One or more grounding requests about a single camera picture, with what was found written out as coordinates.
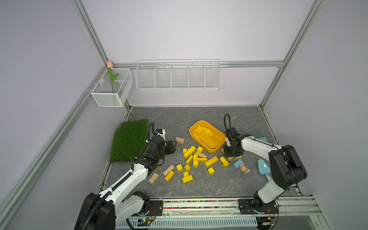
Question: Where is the light blue block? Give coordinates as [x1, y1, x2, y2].
[233, 159, 243, 168]

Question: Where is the yellow cube centre left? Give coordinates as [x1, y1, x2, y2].
[176, 164, 183, 172]

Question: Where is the natural wood block lower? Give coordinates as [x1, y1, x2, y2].
[149, 172, 159, 184]

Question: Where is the yellow cube lower right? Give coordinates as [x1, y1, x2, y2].
[222, 161, 229, 168]

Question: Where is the natural wood long block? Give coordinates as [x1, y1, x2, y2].
[163, 165, 174, 176]

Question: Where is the green plastic dustpan brush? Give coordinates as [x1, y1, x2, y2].
[249, 130, 268, 142]

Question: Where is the natural wood arch block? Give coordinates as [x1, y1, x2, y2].
[239, 163, 251, 174]

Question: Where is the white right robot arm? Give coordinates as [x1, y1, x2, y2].
[223, 127, 308, 214]

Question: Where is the yellow block front long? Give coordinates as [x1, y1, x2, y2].
[164, 171, 174, 182]

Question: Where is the white wire shelf basket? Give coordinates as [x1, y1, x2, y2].
[135, 59, 222, 91]

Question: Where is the white mesh corner basket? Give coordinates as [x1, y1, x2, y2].
[91, 68, 134, 107]

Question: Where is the natural wood centre block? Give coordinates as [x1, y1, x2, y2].
[196, 151, 207, 158]

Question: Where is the pink artificial tulip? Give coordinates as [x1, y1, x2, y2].
[106, 60, 119, 94]

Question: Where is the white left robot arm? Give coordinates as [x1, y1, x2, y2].
[74, 135, 177, 230]

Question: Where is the yellow flat horizontal block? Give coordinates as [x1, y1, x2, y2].
[193, 158, 208, 162]

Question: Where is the yellow block bottom wide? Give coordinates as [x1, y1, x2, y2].
[182, 175, 193, 184]

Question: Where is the green artificial grass mat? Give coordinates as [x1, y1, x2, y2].
[109, 119, 149, 163]

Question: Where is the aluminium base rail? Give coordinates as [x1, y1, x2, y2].
[77, 196, 317, 230]

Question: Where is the yellow plastic tub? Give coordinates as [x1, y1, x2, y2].
[189, 120, 226, 153]

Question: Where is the yellow small cube right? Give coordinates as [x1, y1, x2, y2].
[208, 167, 215, 175]

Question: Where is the light blue plastic scoop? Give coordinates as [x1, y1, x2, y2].
[258, 159, 271, 181]

